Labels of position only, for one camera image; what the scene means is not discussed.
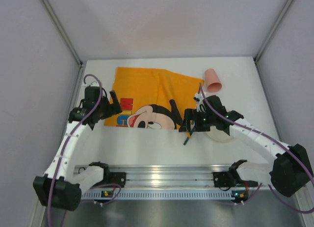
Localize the cream round plate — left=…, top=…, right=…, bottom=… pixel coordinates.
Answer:
left=206, top=129, right=234, bottom=143

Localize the left aluminium frame post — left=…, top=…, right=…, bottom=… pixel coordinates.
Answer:
left=36, top=0, right=84, bottom=66

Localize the orange cartoon cloth placemat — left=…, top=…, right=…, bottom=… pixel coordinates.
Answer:
left=104, top=67, right=203, bottom=129

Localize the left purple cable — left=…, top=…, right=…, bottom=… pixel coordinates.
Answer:
left=46, top=74, right=122, bottom=227

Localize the aluminium frame post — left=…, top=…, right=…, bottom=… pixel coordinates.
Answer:
left=36, top=0, right=84, bottom=66
left=254, top=0, right=301, bottom=62

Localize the pink plastic cup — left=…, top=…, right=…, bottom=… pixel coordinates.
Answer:
left=204, top=69, right=222, bottom=93

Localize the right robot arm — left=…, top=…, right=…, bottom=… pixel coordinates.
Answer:
left=179, top=94, right=314, bottom=197

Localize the perforated cable duct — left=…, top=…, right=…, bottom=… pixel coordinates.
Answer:
left=81, top=189, right=247, bottom=200

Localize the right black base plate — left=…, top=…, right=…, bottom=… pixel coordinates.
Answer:
left=212, top=172, right=232, bottom=188

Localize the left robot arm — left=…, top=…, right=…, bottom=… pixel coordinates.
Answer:
left=33, top=86, right=122, bottom=211

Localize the purple cable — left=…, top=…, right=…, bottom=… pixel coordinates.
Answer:
left=46, top=74, right=122, bottom=227
left=199, top=82, right=314, bottom=214

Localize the aluminium mounting rail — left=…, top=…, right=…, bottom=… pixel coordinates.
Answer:
left=73, top=164, right=273, bottom=189

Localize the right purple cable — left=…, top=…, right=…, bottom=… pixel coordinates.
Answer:
left=199, top=82, right=314, bottom=214

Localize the right aluminium frame post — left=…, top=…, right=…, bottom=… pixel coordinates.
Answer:
left=254, top=0, right=301, bottom=62

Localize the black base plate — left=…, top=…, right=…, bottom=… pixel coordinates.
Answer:
left=108, top=172, right=127, bottom=188
left=212, top=172, right=232, bottom=188

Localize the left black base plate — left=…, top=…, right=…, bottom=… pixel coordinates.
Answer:
left=108, top=172, right=127, bottom=188

